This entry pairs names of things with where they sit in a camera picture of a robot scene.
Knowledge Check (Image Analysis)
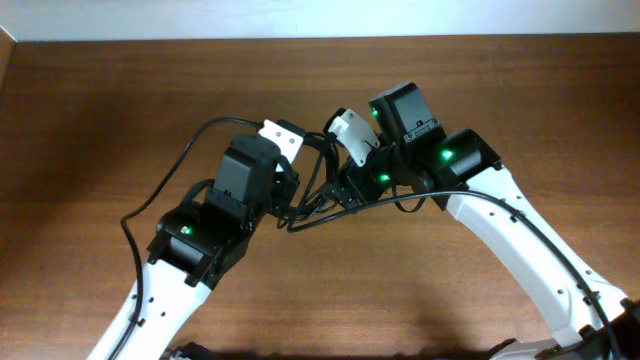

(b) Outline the black USB cable micro plug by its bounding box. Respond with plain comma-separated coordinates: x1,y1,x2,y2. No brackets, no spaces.
277,130,351,234

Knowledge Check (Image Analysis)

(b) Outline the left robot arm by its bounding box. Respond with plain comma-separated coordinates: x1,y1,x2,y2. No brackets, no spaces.
89,130,303,359

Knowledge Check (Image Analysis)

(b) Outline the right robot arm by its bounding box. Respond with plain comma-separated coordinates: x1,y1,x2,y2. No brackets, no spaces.
324,82,639,359

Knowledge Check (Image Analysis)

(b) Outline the left camera cable black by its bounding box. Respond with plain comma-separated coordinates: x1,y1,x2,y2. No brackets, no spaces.
88,117,262,359

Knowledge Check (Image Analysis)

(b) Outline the camera cable black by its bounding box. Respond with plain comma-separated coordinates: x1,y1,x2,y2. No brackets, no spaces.
88,117,262,359
287,190,626,359

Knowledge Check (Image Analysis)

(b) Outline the right camera cable black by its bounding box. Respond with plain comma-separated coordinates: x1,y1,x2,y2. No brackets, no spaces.
287,190,626,359

